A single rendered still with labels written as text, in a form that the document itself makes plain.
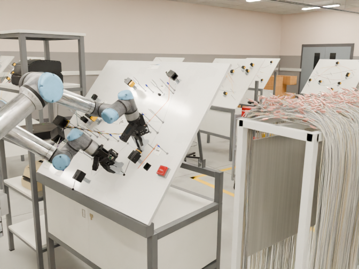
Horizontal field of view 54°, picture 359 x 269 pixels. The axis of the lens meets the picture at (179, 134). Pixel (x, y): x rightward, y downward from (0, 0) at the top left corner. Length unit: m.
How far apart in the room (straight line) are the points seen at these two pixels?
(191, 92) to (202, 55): 9.96
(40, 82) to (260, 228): 1.16
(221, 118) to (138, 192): 4.16
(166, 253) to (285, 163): 0.79
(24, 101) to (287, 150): 1.17
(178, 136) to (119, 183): 0.43
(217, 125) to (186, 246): 4.11
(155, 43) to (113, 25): 1.42
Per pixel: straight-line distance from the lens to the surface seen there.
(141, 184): 1.96
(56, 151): 1.78
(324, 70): 9.07
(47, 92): 1.49
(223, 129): 5.96
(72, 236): 2.58
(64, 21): 9.77
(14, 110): 1.47
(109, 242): 2.21
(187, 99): 2.11
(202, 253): 2.28
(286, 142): 1.75
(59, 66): 2.88
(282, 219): 1.89
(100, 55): 10.07
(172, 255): 2.06
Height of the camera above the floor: 1.69
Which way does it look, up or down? 12 degrees down
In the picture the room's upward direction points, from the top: 1 degrees clockwise
